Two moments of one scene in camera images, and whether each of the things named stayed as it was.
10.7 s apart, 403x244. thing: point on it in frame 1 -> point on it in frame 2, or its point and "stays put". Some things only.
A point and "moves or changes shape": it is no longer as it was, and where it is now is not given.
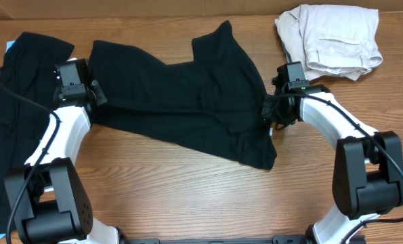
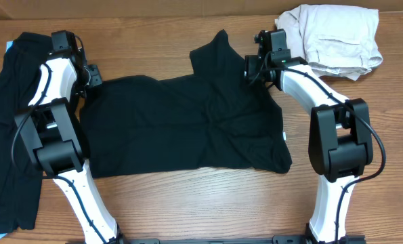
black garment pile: [22, 100] stays put
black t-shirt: [215, 101] moves or changes shape
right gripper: [267, 114] -> [250, 73]
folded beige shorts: [331, 39] stays put
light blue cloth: [9, 43] stays put
